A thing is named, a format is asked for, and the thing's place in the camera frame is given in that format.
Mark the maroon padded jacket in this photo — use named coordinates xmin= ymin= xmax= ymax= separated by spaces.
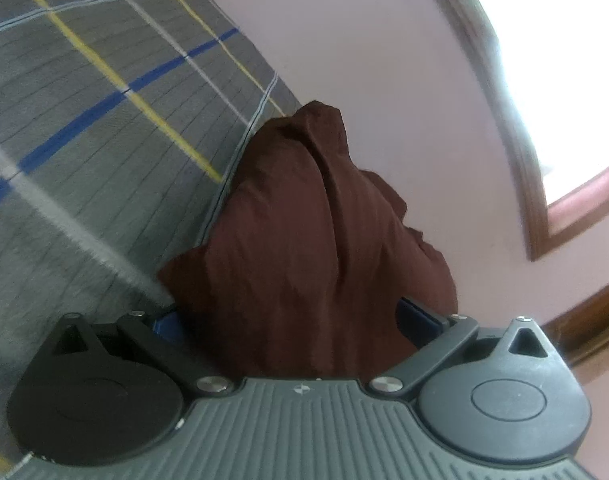
xmin=157 ymin=100 xmax=459 ymax=380

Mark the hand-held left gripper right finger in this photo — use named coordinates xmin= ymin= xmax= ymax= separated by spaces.
xmin=369 ymin=296 xmax=565 ymax=403

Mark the wooden window frame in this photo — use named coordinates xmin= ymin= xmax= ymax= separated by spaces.
xmin=409 ymin=0 xmax=609 ymax=262

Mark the wooden door frame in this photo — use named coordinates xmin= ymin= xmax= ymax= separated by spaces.
xmin=539 ymin=269 xmax=609 ymax=377

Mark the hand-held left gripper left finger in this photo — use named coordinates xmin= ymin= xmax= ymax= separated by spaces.
xmin=50 ymin=310 xmax=236 ymax=398

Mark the grey plaid bed sheet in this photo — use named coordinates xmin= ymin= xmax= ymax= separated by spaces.
xmin=0 ymin=0 xmax=305 ymax=477

